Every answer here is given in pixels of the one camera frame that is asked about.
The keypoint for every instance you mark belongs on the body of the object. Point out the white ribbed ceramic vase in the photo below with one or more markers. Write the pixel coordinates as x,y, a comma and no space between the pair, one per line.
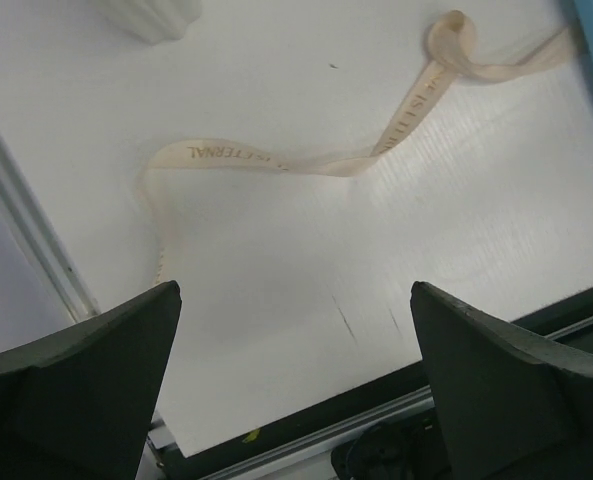
152,21

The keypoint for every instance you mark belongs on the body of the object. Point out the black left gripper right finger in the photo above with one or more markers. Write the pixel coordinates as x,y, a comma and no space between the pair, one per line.
511,404

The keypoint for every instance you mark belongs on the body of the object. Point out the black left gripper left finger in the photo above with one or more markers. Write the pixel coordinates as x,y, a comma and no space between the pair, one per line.
78,404

